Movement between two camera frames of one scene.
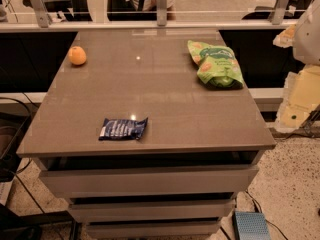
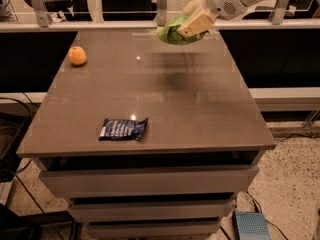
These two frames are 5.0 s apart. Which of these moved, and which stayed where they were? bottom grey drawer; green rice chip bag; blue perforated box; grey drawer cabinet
Moved: green rice chip bag
Stayed: bottom grey drawer; blue perforated box; grey drawer cabinet
